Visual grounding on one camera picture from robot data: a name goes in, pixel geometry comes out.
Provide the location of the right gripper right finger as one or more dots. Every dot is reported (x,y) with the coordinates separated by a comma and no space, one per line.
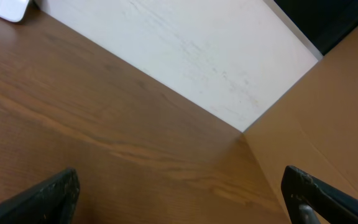
(306,197)

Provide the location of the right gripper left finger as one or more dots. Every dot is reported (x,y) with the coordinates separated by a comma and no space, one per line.
(50,201)

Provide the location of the white barcode scanner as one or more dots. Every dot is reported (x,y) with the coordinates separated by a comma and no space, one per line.
(13,10)

